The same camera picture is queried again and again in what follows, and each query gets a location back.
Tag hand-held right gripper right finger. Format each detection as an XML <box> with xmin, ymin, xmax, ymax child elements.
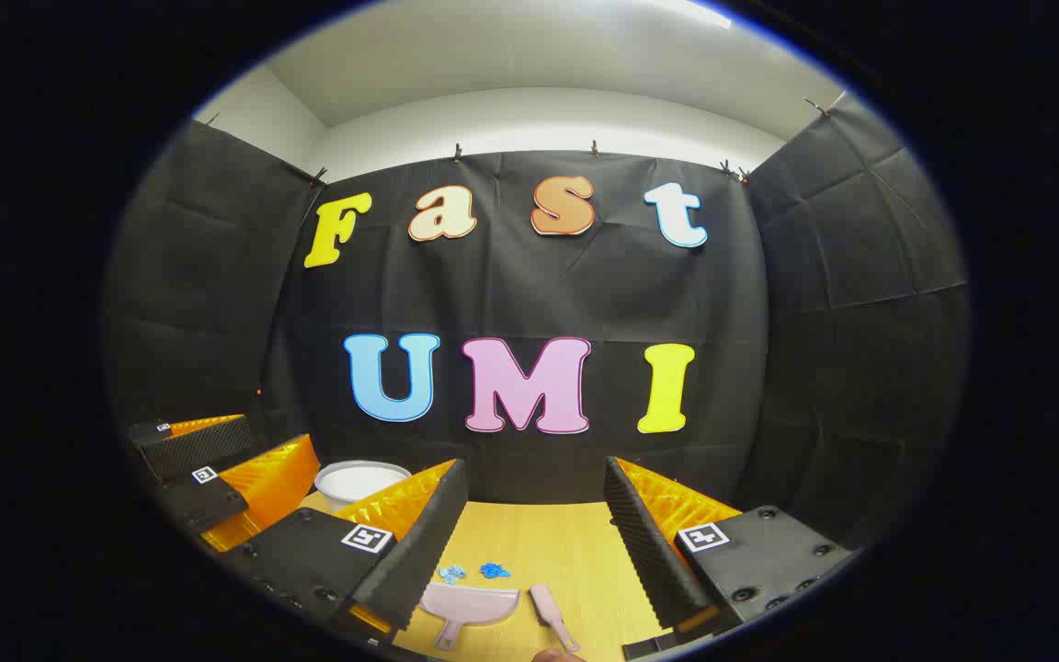
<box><xmin>603</xmin><ymin>455</ymin><xmax>854</xmax><ymax>661</ymax></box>

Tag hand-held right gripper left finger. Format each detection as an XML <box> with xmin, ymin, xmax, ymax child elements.
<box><xmin>215</xmin><ymin>458</ymin><xmax>471</xmax><ymax>640</ymax></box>

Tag pale pink dustpan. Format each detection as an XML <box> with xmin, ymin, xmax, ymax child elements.
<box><xmin>419</xmin><ymin>582</ymin><xmax>521</xmax><ymax>652</ymax></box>

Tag white garbage bin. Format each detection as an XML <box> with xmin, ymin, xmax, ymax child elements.
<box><xmin>313</xmin><ymin>460</ymin><xmax>413</xmax><ymax>514</ymax></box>

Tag pale pink small broom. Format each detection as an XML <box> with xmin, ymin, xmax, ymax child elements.
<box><xmin>529</xmin><ymin>584</ymin><xmax>582</xmax><ymax>654</ymax></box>

